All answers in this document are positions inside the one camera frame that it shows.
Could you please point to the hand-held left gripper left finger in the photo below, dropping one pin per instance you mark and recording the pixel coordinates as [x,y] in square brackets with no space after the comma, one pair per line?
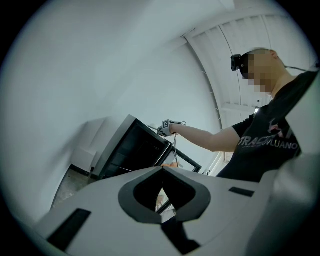
[100,212]

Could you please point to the black cabinet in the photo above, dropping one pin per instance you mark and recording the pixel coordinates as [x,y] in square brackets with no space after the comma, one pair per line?
[140,150]

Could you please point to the black head-worn camera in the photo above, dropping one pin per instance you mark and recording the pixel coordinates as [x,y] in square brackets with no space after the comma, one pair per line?
[236,62]

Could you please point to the person's right forearm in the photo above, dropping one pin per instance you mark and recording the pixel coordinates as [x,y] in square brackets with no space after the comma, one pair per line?
[195,136]

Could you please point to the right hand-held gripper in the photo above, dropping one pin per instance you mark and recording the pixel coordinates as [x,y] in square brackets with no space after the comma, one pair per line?
[165,128]

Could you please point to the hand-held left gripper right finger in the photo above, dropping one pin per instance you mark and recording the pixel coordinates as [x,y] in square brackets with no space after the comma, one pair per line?
[225,207]

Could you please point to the person's head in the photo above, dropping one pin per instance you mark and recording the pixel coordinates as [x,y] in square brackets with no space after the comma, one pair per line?
[272,75]

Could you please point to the person's black shirt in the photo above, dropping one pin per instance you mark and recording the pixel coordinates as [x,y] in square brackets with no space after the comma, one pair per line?
[262,150]

